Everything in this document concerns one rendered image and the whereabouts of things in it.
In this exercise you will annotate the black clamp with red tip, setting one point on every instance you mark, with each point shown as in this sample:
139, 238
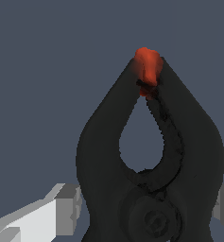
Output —
100, 151

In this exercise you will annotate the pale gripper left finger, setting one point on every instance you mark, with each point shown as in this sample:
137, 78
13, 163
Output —
37, 220

